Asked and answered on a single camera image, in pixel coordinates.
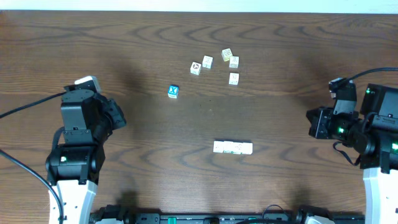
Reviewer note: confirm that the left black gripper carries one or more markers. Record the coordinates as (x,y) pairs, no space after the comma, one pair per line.
(115,112)

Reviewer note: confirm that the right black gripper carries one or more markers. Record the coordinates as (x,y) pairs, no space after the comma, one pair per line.
(319,127)

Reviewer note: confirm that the green-edged wooden block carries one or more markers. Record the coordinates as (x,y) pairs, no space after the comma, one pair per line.
(237,147)
(228,147)

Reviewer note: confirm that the plain small wooden block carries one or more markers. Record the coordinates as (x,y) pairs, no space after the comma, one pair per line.
(218,146)

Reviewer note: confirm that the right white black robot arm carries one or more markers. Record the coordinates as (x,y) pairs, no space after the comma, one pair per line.
(381,195)

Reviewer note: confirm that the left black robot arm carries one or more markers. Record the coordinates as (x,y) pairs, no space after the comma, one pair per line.
(74,200)

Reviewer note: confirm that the blue X wooden block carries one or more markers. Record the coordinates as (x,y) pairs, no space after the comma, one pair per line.
(173,91)

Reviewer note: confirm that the wooden block with red circle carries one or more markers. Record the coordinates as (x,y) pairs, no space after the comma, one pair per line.
(195,68)

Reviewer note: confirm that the wooden block beside yellow one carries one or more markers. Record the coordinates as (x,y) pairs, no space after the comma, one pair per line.
(234,62)

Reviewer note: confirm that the wooden block with X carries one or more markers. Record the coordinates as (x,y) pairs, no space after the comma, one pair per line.
(207,62)

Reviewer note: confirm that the yellow-edged wooden block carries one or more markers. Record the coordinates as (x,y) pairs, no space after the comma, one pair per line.
(226,54)

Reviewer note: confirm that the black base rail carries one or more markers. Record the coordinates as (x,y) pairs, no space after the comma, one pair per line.
(305,214)

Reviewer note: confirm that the wooden block with ring picture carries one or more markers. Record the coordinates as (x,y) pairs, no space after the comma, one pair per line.
(233,78)

